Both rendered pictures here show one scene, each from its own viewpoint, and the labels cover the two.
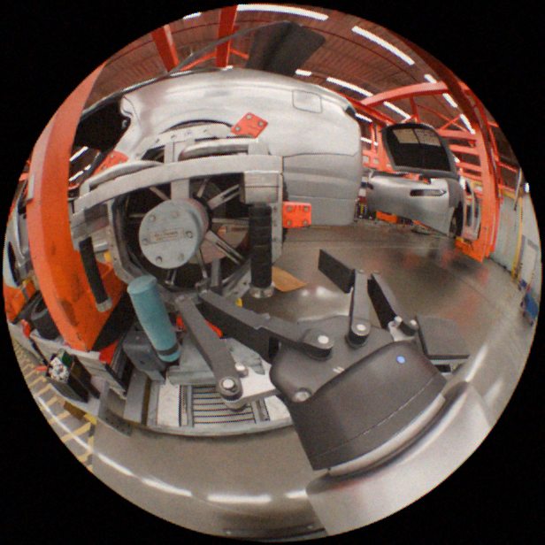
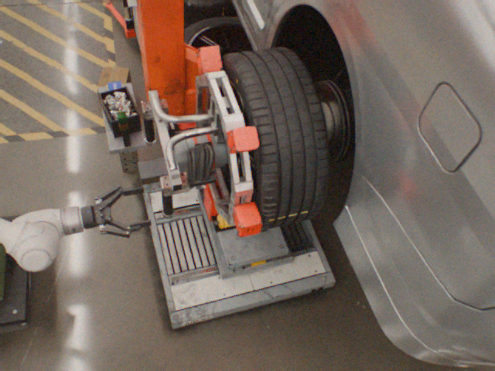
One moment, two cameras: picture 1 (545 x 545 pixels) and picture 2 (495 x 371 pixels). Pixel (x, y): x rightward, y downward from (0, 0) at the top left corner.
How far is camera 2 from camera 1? 1.55 m
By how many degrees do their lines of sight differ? 63
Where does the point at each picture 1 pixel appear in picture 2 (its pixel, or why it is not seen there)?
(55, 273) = (153, 73)
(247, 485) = (98, 273)
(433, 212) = not seen: outside the picture
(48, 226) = (153, 43)
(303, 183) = (366, 226)
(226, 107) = (356, 43)
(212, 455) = (131, 245)
